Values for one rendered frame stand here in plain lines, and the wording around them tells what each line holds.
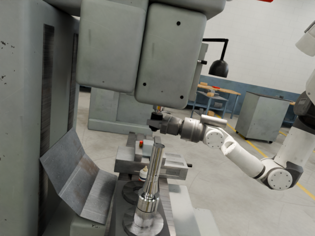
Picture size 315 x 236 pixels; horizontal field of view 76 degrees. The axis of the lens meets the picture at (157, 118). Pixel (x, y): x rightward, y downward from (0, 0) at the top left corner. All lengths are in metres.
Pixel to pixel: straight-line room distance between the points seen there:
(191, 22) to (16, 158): 0.65
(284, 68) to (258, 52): 1.18
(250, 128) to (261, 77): 3.49
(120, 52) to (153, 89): 0.16
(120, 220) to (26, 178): 0.36
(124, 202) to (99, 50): 0.44
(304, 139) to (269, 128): 4.66
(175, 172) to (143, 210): 0.58
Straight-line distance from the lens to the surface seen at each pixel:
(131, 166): 0.98
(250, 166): 0.83
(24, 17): 0.62
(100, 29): 0.67
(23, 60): 0.63
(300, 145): 0.85
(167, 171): 1.01
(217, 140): 0.75
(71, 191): 0.88
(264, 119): 5.34
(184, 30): 0.68
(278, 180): 0.84
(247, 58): 8.07
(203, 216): 1.22
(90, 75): 0.68
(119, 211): 0.53
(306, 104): 0.83
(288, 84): 8.98
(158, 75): 0.67
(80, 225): 0.88
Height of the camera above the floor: 1.47
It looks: 16 degrees down
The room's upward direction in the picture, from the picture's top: 11 degrees clockwise
